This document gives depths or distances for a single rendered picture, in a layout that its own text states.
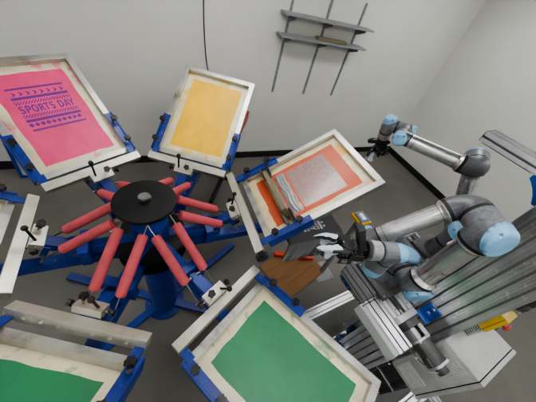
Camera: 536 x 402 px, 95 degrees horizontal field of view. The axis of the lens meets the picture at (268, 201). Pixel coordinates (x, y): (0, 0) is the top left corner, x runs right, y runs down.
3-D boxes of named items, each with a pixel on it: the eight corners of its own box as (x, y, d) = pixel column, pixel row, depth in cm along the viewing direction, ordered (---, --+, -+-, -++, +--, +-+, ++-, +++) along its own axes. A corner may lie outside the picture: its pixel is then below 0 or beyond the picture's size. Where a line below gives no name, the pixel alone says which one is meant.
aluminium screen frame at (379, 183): (335, 132, 183) (335, 128, 180) (385, 186, 148) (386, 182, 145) (242, 181, 185) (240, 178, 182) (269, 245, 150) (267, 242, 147)
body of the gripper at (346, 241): (335, 263, 90) (365, 266, 92) (344, 248, 85) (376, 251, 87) (329, 247, 96) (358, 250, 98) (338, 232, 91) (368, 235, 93)
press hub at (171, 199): (185, 275, 240) (179, 168, 146) (191, 317, 216) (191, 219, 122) (139, 285, 224) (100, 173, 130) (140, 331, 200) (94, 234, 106)
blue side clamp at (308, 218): (311, 218, 153) (309, 213, 147) (314, 225, 150) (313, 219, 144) (268, 240, 154) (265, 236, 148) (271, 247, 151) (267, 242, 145)
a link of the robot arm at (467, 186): (440, 234, 156) (464, 153, 129) (443, 222, 166) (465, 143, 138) (464, 240, 150) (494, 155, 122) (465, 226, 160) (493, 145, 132)
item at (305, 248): (320, 249, 223) (336, 224, 198) (325, 257, 218) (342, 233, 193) (274, 259, 205) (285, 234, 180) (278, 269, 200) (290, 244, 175)
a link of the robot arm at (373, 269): (372, 257, 111) (386, 243, 103) (381, 281, 103) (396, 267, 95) (356, 255, 109) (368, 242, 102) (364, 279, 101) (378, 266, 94)
